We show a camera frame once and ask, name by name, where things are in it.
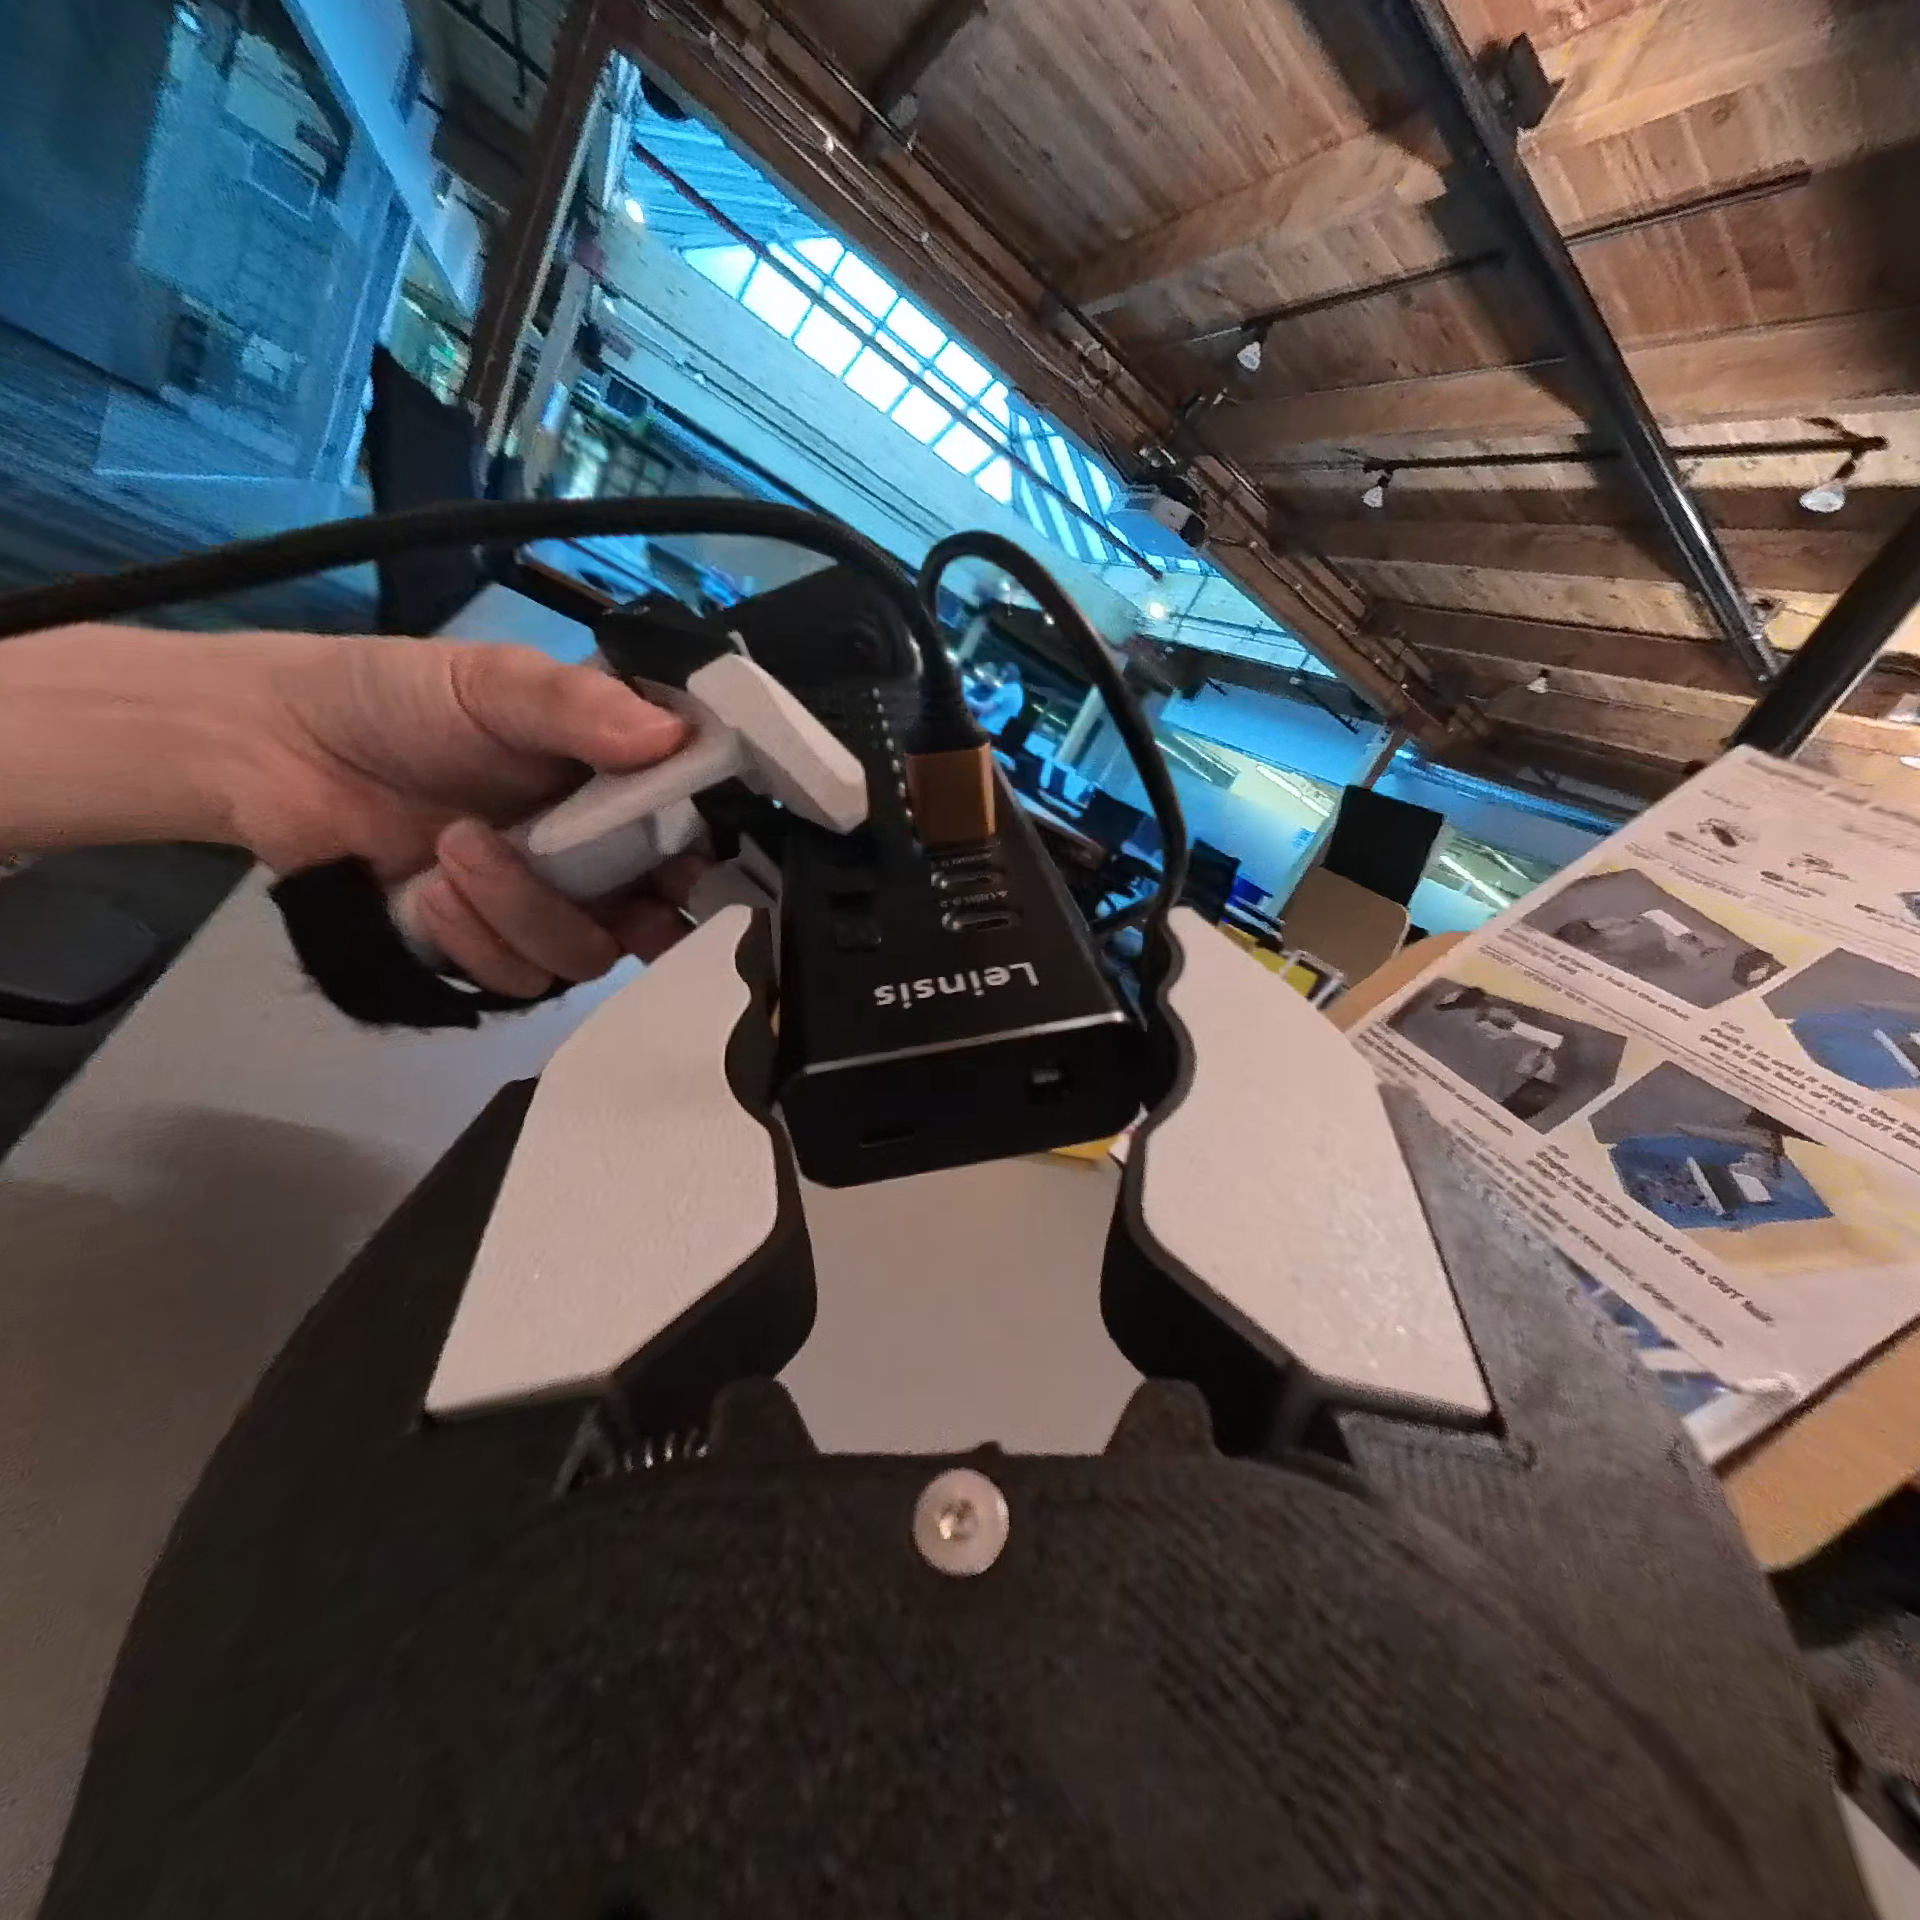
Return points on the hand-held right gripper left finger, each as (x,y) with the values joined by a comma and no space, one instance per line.
(612,1203)

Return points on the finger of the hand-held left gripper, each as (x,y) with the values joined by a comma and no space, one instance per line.
(784,749)

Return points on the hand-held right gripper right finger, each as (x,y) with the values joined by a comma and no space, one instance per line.
(1307,1203)

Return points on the yellow plastic bin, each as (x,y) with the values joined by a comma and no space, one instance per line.
(1307,977)

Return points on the black usb hub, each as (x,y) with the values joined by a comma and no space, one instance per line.
(961,1050)

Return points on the person's left forearm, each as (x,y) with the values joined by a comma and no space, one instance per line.
(92,737)

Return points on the person's left hand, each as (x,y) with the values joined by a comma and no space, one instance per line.
(374,737)

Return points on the tan cardboard box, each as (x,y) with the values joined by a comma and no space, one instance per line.
(1341,921)

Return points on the ceiling projector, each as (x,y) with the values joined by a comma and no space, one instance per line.
(1162,516)

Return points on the black monitor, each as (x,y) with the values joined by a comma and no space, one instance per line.
(1389,838)

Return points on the printed instruction sheet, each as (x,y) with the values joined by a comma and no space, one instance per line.
(1653,1050)

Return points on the black office chair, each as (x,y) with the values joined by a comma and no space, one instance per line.
(423,478)

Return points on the black chair armrest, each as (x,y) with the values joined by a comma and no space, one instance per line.
(69,946)

